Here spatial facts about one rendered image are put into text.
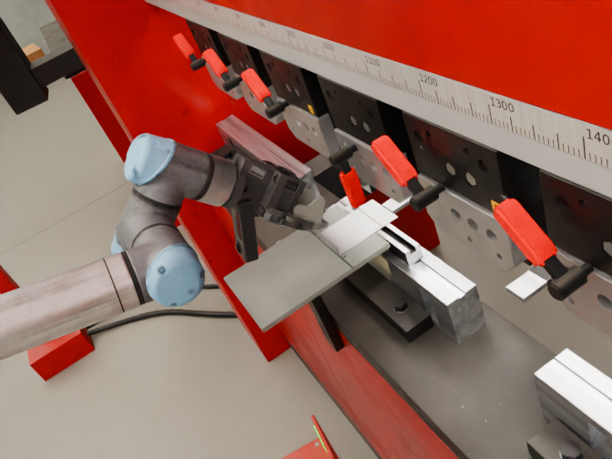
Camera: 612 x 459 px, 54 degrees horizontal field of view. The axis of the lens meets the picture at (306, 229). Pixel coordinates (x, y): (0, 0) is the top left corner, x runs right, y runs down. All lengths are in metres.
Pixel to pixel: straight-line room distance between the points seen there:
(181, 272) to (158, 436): 1.67
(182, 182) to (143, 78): 0.91
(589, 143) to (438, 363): 0.59
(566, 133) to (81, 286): 0.57
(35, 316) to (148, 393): 1.81
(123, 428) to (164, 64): 1.41
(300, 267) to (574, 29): 0.73
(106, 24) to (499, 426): 1.34
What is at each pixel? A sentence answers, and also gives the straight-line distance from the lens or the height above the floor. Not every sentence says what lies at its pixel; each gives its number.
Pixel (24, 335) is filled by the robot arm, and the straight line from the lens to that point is 0.80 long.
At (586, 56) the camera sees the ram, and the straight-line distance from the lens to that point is 0.46.
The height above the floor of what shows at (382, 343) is 0.87.
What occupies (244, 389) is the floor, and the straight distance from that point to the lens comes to 2.34.
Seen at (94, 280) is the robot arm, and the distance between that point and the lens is 0.79.
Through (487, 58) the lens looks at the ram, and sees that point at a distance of 0.53.
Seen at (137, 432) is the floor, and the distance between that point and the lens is 2.48.
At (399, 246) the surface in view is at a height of 1.00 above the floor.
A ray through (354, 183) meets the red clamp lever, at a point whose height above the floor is 1.20.
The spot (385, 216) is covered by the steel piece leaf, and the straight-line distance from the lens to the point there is 1.10.
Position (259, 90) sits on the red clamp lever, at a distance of 1.02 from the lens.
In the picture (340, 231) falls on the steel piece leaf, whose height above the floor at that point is 1.00.
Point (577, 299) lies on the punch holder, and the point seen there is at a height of 1.20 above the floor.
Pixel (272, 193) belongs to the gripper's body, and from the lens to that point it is 0.95.
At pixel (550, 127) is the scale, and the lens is 0.51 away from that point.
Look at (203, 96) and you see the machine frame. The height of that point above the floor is 1.04.
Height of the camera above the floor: 1.66
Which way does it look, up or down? 35 degrees down
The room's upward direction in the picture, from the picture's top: 24 degrees counter-clockwise
